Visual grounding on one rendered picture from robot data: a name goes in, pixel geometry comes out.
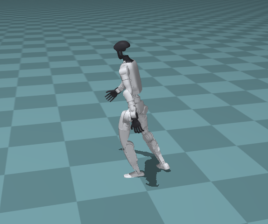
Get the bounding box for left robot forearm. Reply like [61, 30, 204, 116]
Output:
[123, 90, 137, 118]

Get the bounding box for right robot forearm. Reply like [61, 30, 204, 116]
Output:
[115, 82, 125, 93]

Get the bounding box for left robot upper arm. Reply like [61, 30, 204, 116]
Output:
[119, 65, 133, 95]

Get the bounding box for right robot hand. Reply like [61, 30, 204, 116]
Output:
[105, 87, 121, 102]

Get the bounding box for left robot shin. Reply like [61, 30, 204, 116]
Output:
[123, 144, 140, 174]

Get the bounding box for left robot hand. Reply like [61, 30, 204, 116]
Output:
[131, 112, 144, 133]

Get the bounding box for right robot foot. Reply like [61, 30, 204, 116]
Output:
[156, 162, 170, 170]

